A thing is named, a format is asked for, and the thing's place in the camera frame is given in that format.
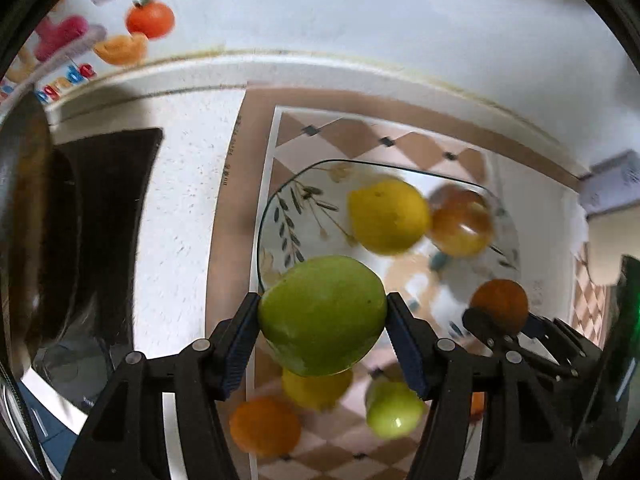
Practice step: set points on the black glass gas stove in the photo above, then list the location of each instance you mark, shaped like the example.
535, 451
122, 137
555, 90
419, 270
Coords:
120, 200

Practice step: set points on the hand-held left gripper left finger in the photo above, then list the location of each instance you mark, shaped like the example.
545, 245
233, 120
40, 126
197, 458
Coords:
240, 345

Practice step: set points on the brown checkered counter mat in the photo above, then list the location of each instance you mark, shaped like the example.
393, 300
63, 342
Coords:
400, 145

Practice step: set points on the yellow lemon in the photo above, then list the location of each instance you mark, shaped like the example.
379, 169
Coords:
315, 390
387, 215

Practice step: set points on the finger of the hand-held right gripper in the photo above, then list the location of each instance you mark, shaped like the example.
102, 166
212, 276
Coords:
534, 327
480, 327

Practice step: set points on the blue cabinet front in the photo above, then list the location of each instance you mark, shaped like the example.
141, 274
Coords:
40, 425

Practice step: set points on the dark brown round fruit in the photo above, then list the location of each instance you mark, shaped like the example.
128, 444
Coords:
460, 225

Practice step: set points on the small green apple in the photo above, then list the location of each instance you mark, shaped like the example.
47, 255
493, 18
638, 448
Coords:
392, 410

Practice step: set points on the orange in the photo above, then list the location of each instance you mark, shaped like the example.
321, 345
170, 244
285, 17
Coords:
265, 425
500, 302

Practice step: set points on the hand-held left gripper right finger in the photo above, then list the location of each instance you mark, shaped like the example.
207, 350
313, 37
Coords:
407, 350

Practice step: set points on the leaf-patterned white plate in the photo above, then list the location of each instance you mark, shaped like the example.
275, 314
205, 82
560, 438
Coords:
310, 220

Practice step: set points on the large green apple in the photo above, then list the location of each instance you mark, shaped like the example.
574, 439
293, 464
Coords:
320, 310

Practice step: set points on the colourful wall sticker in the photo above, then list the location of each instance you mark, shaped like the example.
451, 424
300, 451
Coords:
150, 20

